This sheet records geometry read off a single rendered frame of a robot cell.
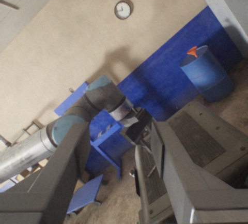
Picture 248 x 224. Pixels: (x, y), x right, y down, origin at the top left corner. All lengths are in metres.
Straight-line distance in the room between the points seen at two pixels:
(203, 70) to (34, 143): 3.04
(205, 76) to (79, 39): 2.49
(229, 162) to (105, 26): 3.43
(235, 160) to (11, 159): 0.68
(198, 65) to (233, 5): 1.14
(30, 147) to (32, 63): 3.65
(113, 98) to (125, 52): 3.15
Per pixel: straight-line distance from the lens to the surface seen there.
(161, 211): 0.72
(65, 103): 3.53
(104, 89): 0.61
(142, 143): 0.71
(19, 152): 0.62
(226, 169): 0.67
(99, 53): 3.77
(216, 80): 3.46
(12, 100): 4.56
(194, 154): 0.77
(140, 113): 0.61
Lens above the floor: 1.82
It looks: 12 degrees down
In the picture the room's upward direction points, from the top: 43 degrees counter-clockwise
